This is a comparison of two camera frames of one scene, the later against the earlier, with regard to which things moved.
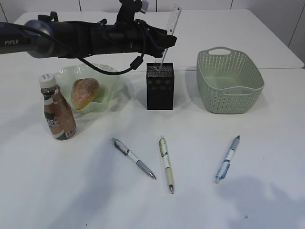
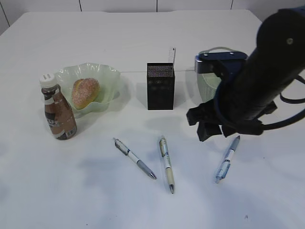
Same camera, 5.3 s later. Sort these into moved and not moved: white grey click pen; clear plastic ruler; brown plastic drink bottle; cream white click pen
Moved: clear plastic ruler
Not moved: white grey click pen; brown plastic drink bottle; cream white click pen
